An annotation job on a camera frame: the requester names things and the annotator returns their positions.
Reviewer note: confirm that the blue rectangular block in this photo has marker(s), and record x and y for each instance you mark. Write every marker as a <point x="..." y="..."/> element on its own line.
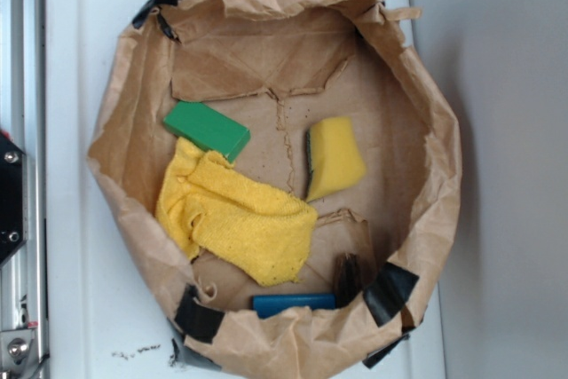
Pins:
<point x="269" y="305"/>

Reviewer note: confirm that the black mounting plate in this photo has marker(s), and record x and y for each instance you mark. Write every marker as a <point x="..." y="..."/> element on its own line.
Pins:
<point x="12" y="193"/>

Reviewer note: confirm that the white plastic tray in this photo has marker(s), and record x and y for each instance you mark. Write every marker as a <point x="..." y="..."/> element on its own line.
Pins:
<point x="103" y="320"/>

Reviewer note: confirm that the yellow and green sponge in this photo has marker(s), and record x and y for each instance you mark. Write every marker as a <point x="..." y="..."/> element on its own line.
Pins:
<point x="335" y="162"/>

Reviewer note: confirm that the green rectangular block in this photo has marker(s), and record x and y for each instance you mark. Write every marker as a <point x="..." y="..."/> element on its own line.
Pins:
<point x="207" y="128"/>

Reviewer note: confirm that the aluminium frame rail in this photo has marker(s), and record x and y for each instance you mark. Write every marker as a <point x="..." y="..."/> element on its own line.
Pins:
<point x="24" y="313"/>

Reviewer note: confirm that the dark brown wooden piece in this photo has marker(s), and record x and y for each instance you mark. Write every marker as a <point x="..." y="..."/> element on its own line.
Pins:
<point x="347" y="279"/>

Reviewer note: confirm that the brown paper bag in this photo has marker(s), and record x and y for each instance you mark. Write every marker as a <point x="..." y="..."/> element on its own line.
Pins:
<point x="277" y="67"/>

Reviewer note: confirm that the yellow microfiber cloth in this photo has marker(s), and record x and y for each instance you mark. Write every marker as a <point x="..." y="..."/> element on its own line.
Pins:
<point x="205" y="204"/>

